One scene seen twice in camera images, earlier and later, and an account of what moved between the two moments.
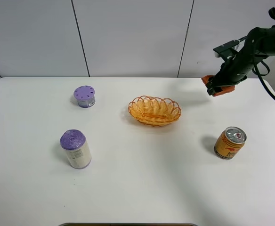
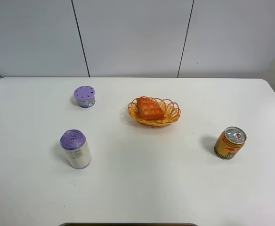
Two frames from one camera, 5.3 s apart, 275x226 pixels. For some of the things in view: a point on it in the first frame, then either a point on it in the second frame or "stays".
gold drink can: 230,142 stays
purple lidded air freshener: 85,96 stays
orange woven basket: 154,111 stays
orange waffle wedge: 224,90 to 148,109
